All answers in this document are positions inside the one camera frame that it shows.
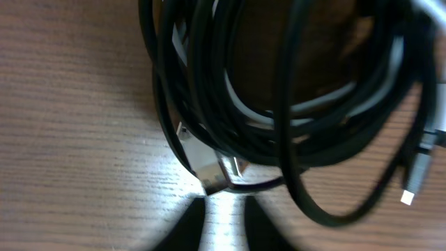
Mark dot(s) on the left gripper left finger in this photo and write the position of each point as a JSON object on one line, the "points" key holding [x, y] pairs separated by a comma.
{"points": [[186, 233]]}

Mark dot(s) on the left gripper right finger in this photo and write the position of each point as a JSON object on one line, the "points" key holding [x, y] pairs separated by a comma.
{"points": [[261, 233]]}

